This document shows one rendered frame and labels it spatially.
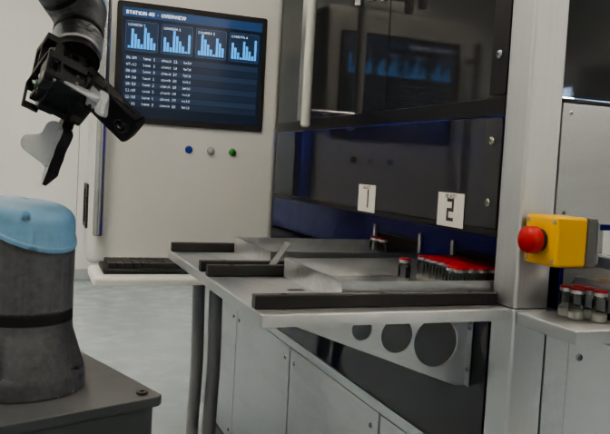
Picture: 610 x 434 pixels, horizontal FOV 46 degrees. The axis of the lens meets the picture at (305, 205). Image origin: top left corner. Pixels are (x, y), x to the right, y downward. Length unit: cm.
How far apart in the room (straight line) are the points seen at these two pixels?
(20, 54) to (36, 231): 564
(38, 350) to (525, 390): 72
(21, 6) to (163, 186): 474
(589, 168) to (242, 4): 113
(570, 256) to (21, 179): 571
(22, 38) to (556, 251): 580
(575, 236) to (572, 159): 16
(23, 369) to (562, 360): 80
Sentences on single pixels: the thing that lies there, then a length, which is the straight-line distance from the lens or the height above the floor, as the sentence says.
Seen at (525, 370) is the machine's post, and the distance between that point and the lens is 120.
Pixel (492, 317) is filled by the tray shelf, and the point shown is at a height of 87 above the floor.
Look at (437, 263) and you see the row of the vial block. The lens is 131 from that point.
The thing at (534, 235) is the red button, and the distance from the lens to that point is 107.
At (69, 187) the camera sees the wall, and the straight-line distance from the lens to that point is 648.
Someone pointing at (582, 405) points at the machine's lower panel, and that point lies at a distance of 129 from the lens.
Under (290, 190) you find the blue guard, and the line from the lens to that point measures 206.
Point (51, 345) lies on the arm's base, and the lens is 93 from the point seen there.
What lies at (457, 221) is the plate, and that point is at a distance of 128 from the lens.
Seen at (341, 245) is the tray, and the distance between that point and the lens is 172.
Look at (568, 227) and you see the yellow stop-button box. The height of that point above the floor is 102.
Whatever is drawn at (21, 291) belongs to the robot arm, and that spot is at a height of 92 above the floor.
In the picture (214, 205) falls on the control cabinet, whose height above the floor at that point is 96.
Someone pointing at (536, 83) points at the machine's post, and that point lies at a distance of 116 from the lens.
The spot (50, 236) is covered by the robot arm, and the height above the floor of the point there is 98.
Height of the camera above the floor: 108
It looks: 3 degrees down
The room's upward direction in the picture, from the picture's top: 3 degrees clockwise
